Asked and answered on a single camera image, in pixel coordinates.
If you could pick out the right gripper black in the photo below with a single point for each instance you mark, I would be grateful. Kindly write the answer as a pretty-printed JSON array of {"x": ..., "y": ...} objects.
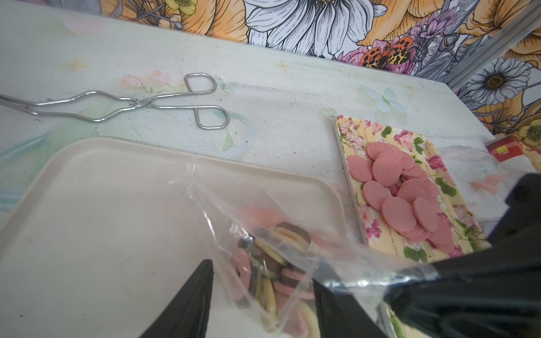
[{"x": 503, "y": 306}]

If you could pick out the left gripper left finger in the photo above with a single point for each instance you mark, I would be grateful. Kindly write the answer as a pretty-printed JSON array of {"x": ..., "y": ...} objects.
[{"x": 187, "y": 314}]

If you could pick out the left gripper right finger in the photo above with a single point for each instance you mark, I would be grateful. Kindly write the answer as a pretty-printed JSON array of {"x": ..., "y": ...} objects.
[{"x": 340, "y": 315}]

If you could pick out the bag of pink wafers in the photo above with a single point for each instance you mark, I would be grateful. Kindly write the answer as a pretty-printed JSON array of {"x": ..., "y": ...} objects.
[{"x": 268, "y": 243}]

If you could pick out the ziploc bag pink cookies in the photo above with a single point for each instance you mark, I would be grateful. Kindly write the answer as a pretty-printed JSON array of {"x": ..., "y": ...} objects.
[{"x": 483, "y": 181}]

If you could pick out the pile of pink cookies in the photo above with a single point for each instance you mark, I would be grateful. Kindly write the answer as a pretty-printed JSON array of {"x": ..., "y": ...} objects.
[{"x": 396, "y": 193}]

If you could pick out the beige plastic tray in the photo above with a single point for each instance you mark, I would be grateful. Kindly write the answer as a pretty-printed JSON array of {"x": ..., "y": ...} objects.
[{"x": 106, "y": 236}]

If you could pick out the yellow floral tray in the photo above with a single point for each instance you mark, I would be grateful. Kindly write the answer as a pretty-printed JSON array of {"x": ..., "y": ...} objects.
[{"x": 354, "y": 135}]

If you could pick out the red white small box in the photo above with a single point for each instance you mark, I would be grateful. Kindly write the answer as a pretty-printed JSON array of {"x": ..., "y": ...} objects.
[{"x": 515, "y": 153}]

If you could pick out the metal scissors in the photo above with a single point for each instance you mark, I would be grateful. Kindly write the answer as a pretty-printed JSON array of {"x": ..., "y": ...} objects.
[{"x": 48, "y": 108}]

